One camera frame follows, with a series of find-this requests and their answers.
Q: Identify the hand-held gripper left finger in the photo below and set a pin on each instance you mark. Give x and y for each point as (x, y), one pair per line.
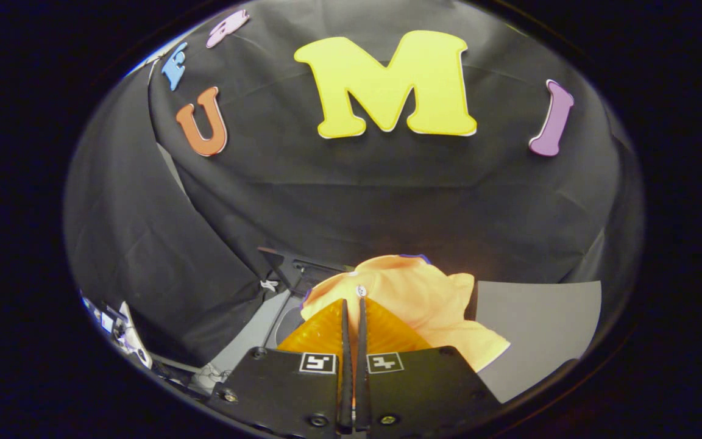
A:
(346, 378)

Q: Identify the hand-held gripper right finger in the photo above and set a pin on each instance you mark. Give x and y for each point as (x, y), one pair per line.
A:
(362, 378)

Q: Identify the yellow polo shirt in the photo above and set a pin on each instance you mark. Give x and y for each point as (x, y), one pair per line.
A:
(424, 299)

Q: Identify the black backdrop cloth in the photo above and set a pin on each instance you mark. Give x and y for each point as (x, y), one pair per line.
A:
(357, 201)

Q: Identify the white cabinet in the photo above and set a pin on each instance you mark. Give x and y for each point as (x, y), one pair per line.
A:
(540, 329)

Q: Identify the white cluttered equipment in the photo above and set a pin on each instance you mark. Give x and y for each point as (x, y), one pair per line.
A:
(131, 341)

